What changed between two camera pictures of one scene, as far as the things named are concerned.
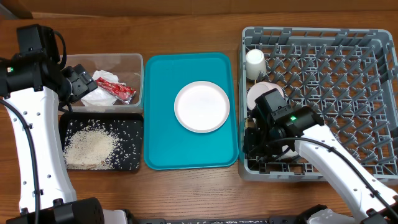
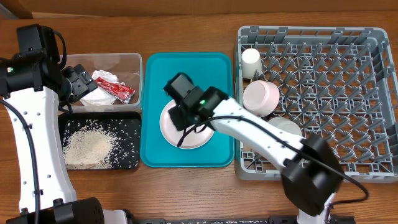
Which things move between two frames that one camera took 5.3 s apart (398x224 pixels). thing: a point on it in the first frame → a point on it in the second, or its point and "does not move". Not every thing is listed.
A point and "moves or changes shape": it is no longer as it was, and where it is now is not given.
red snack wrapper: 120,91 does not move
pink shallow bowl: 259,89 moves or changes shape
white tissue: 100,98 does not move
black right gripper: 251,150 → 177,125
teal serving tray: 168,144 does not move
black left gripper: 82,81 does not move
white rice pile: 89,147 does not move
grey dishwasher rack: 347,77 does not move
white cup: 255,64 moves or changes shape
